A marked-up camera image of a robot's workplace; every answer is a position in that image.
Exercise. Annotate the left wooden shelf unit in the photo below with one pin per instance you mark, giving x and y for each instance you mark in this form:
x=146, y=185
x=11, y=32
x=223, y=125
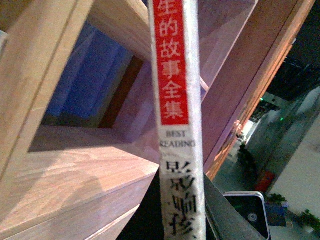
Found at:
x=63, y=183

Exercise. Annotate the wooden shelf unit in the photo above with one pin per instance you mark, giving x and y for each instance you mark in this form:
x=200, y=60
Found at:
x=242, y=45
x=63, y=183

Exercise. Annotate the white book with red spine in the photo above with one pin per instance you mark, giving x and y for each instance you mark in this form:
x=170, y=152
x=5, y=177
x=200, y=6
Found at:
x=176, y=79

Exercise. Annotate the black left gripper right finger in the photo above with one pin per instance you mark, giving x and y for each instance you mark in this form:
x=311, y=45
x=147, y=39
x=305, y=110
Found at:
x=223, y=222

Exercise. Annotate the right wooden shelf unit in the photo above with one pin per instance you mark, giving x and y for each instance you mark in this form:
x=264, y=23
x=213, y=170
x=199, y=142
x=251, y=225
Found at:
x=242, y=45

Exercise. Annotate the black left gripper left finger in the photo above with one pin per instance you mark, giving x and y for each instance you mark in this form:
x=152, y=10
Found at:
x=147, y=222

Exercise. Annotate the black silver camera module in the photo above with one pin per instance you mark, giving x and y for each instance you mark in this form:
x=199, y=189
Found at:
x=251, y=206

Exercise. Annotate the dark blue pleated curtain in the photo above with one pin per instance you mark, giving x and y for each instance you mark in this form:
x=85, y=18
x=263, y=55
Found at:
x=89, y=81

